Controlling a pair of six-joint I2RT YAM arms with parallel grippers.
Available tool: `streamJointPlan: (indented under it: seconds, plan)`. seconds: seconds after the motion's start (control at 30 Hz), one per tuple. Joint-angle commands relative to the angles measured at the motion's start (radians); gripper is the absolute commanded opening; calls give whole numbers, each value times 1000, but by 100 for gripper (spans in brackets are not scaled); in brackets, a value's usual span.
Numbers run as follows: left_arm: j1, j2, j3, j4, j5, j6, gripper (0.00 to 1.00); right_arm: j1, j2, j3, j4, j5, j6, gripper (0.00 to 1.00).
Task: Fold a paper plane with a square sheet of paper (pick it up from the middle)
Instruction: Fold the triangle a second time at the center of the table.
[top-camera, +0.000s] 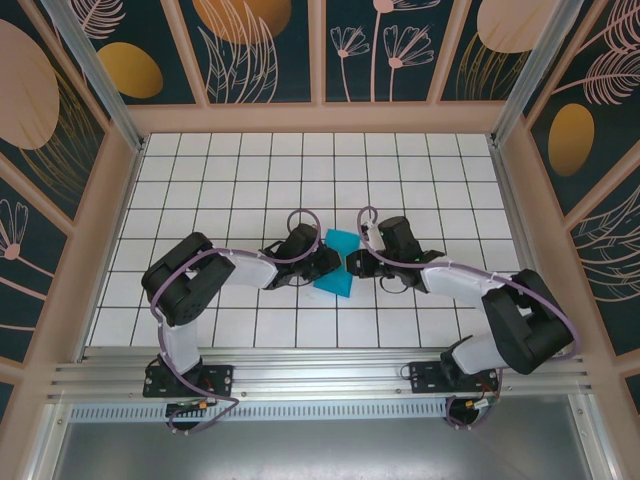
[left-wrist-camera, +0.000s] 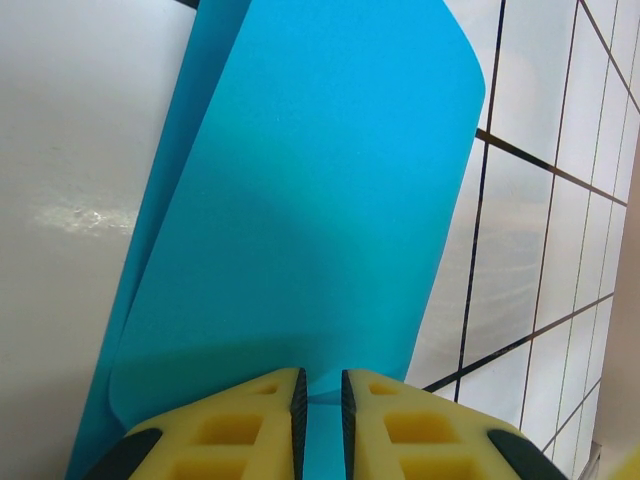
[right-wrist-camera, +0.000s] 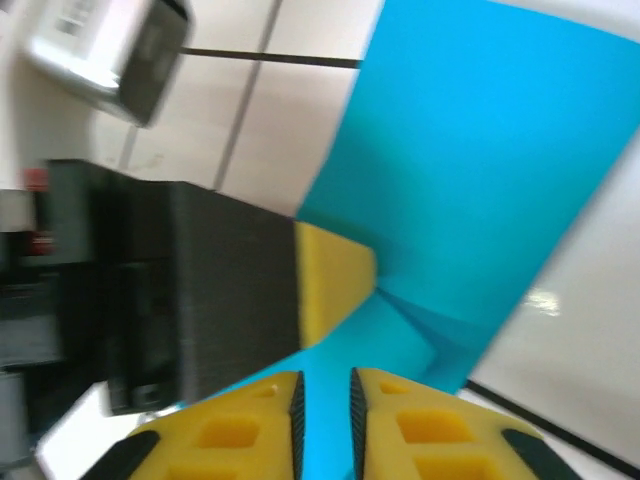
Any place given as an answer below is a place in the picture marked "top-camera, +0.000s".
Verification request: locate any aluminium side rail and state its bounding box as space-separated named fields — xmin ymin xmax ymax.
xmin=489 ymin=142 xmax=571 ymax=354

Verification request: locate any aluminium extrusion rail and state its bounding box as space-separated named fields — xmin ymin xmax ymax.
xmin=47 ymin=346 xmax=599 ymax=403

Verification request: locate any grey slotted cable duct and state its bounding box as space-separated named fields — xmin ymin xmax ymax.
xmin=67 ymin=403 xmax=451 ymax=422

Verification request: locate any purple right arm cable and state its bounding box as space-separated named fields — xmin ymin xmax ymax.
xmin=355 ymin=205 xmax=584 ymax=432

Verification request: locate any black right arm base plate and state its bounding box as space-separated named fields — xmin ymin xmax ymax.
xmin=408 ymin=360 xmax=500 ymax=396

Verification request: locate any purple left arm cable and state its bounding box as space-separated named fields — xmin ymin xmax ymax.
xmin=149 ymin=208 xmax=322 ymax=437

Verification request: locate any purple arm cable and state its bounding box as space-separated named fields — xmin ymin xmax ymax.
xmin=149 ymin=208 xmax=322 ymax=437
xmin=355 ymin=205 xmax=584 ymax=432

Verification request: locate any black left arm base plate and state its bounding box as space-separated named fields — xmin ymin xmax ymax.
xmin=143 ymin=363 xmax=236 ymax=399

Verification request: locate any grey metal sheet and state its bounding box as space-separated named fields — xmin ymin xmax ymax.
xmin=27 ymin=394 xmax=619 ymax=480

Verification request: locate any teal cloth sheet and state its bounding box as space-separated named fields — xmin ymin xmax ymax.
xmin=313 ymin=228 xmax=369 ymax=300

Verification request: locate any aluminium corner post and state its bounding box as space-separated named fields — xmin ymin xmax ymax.
xmin=488 ymin=0 xmax=585 ymax=149
xmin=38 ymin=0 xmax=147 ymax=154

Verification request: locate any small electronics board with connector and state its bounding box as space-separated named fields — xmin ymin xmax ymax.
xmin=166 ymin=398 xmax=221 ymax=416
xmin=462 ymin=396 xmax=502 ymax=415

